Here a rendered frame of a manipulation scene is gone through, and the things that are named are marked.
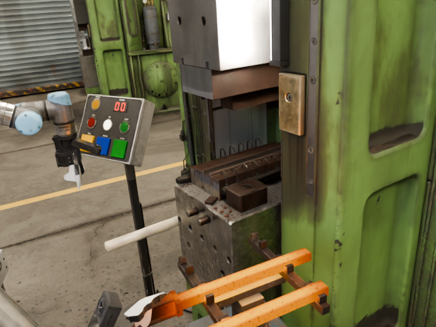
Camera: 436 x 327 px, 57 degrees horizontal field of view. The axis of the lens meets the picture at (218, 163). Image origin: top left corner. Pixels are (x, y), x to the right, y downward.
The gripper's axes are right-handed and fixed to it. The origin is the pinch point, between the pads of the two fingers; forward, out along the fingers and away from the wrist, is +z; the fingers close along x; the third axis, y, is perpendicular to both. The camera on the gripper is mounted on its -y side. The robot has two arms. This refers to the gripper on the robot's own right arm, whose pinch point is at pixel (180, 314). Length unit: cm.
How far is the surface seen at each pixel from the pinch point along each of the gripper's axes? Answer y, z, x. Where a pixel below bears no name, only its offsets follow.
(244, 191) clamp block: 6, 40, -48
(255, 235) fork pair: 7.7, 31.1, -25.6
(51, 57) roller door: 34, 44, -855
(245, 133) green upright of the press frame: 1, 64, -87
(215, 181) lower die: 6, 35, -60
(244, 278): 6.8, 19.3, -10.5
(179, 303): 6.4, 3.0, -9.7
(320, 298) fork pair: 7.4, 29.9, 2.9
